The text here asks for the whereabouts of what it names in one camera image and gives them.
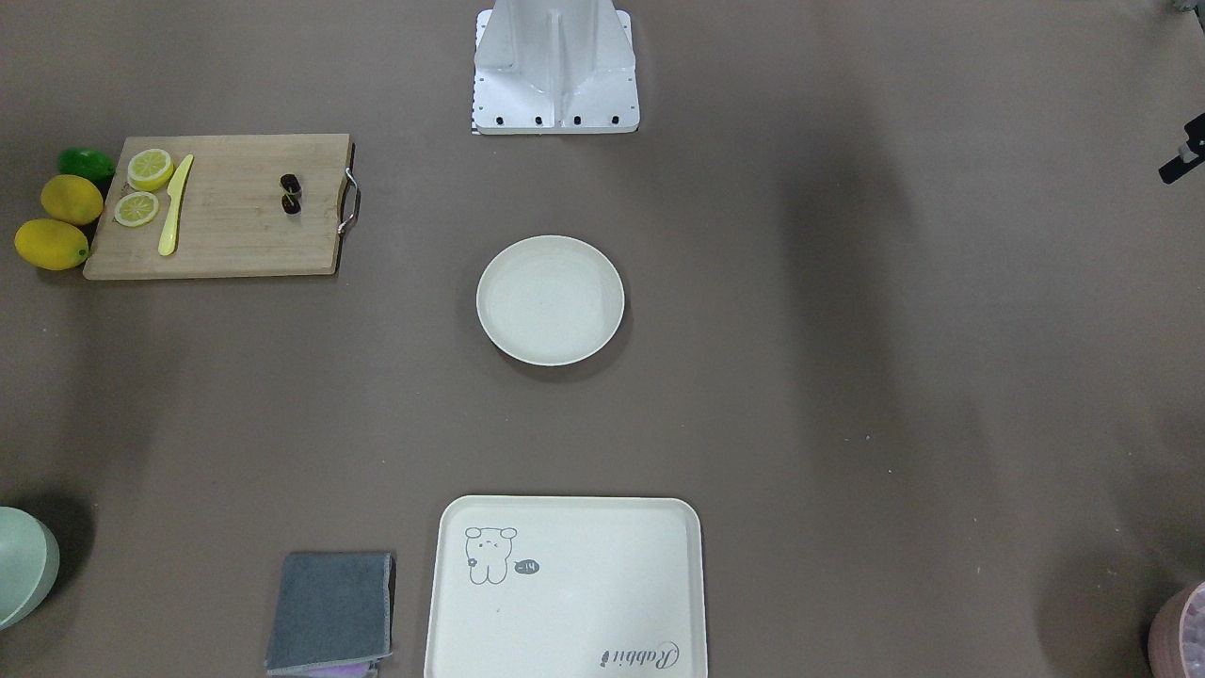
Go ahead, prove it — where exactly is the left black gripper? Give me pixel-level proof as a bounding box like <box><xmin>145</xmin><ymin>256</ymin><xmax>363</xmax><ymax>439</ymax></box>
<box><xmin>1158</xmin><ymin>113</ymin><xmax>1205</xmax><ymax>185</ymax></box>

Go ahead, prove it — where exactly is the cream round plate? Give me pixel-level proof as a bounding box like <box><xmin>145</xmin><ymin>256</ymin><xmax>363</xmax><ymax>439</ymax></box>
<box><xmin>476</xmin><ymin>234</ymin><xmax>627</xmax><ymax>366</ymax></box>

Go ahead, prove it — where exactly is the dark red cherry pair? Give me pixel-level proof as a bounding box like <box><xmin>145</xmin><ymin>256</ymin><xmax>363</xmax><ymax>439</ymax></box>
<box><xmin>280</xmin><ymin>173</ymin><xmax>304</xmax><ymax>216</ymax></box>

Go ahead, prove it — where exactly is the cream rabbit tray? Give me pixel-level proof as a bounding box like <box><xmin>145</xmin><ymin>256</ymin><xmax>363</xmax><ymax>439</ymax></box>
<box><xmin>425</xmin><ymin>496</ymin><xmax>709</xmax><ymax>677</ymax></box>

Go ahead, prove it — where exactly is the pink bowl with ice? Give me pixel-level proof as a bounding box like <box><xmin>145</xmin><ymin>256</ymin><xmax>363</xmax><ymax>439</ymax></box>
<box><xmin>1148</xmin><ymin>582</ymin><xmax>1204</xmax><ymax>677</ymax></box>

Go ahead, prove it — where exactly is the bamboo cutting board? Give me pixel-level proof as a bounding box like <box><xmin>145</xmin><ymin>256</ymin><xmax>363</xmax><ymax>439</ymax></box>
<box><xmin>83</xmin><ymin>132</ymin><xmax>355</xmax><ymax>282</ymax></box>

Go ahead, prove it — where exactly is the grey folded cloth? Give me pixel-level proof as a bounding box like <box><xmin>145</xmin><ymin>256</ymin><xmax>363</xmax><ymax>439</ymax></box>
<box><xmin>265</xmin><ymin>552</ymin><xmax>394</xmax><ymax>677</ymax></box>

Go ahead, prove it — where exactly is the yellow plastic knife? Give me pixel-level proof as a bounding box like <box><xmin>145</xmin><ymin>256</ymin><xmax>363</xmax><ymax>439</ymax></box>
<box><xmin>155</xmin><ymin>153</ymin><xmax>195</xmax><ymax>257</ymax></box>

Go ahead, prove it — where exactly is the upper lemon slice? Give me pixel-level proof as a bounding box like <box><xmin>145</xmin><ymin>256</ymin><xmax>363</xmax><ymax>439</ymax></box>
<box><xmin>127</xmin><ymin>149</ymin><xmax>176</xmax><ymax>193</ymax></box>

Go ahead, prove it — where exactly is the lemon slice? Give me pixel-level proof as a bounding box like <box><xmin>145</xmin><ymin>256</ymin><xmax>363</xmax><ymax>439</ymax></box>
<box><xmin>127</xmin><ymin>149</ymin><xmax>176</xmax><ymax>193</ymax></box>
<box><xmin>113</xmin><ymin>190</ymin><xmax>161</xmax><ymax>228</ymax></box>

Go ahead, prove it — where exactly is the lower lemon slice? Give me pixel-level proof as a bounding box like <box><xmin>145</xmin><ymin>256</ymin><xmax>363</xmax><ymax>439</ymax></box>
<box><xmin>113</xmin><ymin>190</ymin><xmax>161</xmax><ymax>228</ymax></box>

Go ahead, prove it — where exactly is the green lime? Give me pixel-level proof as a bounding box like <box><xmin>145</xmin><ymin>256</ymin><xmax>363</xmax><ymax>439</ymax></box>
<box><xmin>55</xmin><ymin>147</ymin><xmax>116</xmax><ymax>184</ymax></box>

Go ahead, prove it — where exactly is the near whole lemon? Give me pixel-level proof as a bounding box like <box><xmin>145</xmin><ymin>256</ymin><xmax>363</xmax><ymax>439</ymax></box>
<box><xmin>40</xmin><ymin>173</ymin><xmax>104</xmax><ymax>226</ymax></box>

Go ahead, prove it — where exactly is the whole lemon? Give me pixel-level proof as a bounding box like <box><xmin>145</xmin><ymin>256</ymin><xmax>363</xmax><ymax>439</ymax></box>
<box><xmin>40</xmin><ymin>173</ymin><xmax>104</xmax><ymax>226</ymax></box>
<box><xmin>14</xmin><ymin>218</ymin><xmax>90</xmax><ymax>271</ymax></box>

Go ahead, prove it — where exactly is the far whole lemon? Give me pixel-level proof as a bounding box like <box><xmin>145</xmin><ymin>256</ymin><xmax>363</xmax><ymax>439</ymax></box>
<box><xmin>14</xmin><ymin>218</ymin><xmax>90</xmax><ymax>271</ymax></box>

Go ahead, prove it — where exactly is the mint green bowl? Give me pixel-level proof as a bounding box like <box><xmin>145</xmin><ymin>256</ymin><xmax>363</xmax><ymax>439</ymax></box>
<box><xmin>1</xmin><ymin>507</ymin><xmax>60</xmax><ymax>627</ymax></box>

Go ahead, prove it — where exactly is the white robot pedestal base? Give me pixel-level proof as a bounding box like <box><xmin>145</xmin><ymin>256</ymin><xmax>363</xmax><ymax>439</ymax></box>
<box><xmin>471</xmin><ymin>1</ymin><xmax>641</xmax><ymax>135</ymax></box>

